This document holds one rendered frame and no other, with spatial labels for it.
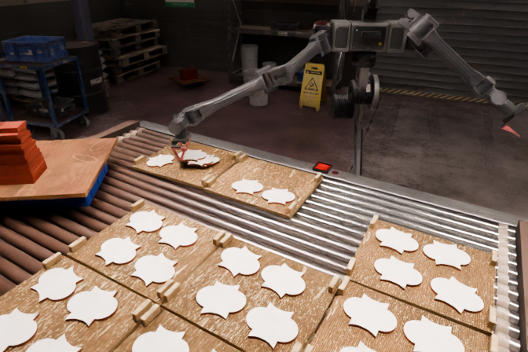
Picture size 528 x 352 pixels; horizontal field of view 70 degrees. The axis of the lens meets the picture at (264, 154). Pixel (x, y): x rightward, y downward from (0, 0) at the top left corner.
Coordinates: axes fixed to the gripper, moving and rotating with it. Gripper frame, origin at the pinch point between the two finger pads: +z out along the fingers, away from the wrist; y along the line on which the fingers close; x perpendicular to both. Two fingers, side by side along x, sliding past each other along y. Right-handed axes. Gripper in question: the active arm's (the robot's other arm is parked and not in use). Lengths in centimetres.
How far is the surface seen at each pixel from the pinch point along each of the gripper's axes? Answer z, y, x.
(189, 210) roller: 7.0, -36.5, -10.4
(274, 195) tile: 4, -28, -44
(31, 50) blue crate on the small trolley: 1, 232, 209
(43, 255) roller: 8, -64, 33
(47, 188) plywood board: -5, -41, 41
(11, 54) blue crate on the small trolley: 6, 235, 233
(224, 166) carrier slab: 4.6, -3.0, -20.2
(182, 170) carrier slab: 4.9, -6.8, -1.2
